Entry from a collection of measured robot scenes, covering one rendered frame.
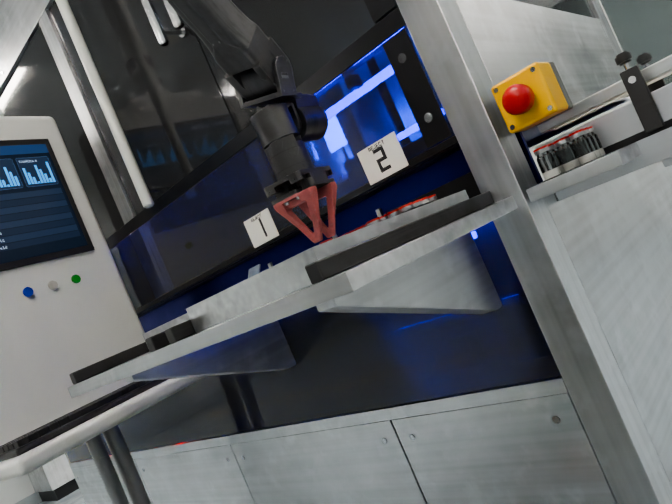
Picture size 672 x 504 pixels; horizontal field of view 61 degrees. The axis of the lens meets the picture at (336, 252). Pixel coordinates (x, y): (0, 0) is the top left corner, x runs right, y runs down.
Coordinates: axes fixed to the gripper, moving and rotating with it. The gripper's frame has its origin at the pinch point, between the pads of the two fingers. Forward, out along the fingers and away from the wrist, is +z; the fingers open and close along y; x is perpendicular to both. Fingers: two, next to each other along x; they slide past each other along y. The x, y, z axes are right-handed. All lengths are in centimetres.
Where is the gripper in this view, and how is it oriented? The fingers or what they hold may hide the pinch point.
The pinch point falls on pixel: (323, 234)
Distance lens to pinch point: 82.7
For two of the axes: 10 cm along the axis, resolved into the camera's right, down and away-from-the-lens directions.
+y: 4.3, -2.0, 8.8
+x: -8.0, 3.6, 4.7
